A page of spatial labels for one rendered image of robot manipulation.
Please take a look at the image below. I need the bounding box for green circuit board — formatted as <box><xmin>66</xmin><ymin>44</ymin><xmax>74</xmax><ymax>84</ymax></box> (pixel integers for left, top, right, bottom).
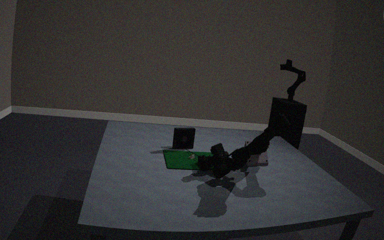
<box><xmin>163</xmin><ymin>150</ymin><xmax>213</xmax><ymax>170</ymax></box>

